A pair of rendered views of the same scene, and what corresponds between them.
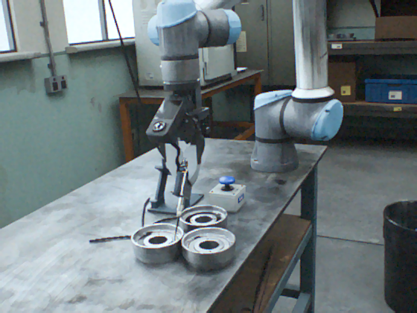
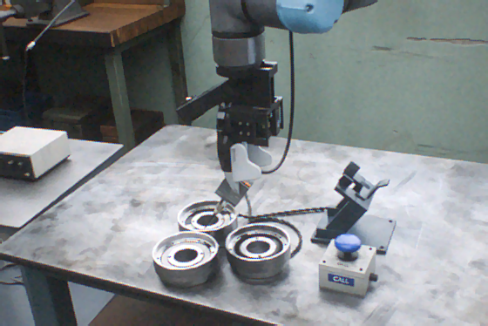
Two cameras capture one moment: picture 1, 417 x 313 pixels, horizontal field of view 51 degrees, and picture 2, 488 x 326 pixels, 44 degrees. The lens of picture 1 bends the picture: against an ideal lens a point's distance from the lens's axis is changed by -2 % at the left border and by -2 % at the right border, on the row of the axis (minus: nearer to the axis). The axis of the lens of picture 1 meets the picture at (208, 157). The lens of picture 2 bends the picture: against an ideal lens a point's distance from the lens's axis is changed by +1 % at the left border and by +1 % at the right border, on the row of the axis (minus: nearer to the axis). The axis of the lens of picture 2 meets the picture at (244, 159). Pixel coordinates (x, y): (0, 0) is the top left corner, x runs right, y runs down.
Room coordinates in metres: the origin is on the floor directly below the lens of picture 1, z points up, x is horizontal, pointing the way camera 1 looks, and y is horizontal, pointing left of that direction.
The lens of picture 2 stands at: (0.89, -0.79, 1.39)
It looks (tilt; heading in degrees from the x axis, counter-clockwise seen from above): 26 degrees down; 91
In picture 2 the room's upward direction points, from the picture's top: 4 degrees counter-clockwise
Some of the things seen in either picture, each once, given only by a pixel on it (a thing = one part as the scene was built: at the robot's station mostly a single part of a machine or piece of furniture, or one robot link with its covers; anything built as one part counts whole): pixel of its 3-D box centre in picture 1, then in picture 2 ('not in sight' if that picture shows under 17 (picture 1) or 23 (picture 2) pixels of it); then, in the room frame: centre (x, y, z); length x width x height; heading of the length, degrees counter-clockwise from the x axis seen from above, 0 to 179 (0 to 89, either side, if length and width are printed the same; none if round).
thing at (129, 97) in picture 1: (202, 127); not in sight; (3.66, 0.04, 0.39); 1.50 x 0.62 x 0.78; 154
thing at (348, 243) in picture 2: (227, 186); (348, 252); (1.03, -0.04, 0.85); 0.04 x 0.04 x 0.05
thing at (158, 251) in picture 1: (158, 244); (207, 224); (0.81, 0.11, 0.82); 0.10 x 0.10 x 0.04
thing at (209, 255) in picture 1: (208, 248); (186, 259); (0.77, 0.01, 0.82); 0.10 x 0.10 x 0.04
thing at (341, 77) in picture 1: (337, 80); not in sight; (4.24, -1.28, 0.64); 0.49 x 0.40 x 0.37; 69
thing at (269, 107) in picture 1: (275, 112); not in sight; (1.32, -0.21, 0.97); 0.13 x 0.12 x 0.14; 45
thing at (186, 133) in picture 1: (185, 110); (247, 101); (0.89, 0.04, 1.07); 0.09 x 0.08 x 0.12; 157
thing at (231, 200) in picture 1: (228, 195); (350, 267); (1.03, -0.04, 0.82); 0.08 x 0.07 x 0.05; 154
